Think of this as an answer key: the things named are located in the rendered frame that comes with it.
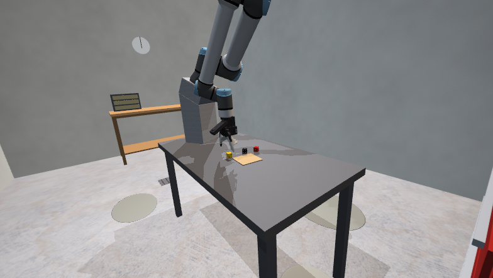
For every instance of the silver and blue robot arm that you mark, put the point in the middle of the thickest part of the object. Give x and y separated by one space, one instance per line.
211 63

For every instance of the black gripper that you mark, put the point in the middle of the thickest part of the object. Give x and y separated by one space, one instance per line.
227 132

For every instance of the tan mat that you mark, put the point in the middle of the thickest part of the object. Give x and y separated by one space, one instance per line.
247 159

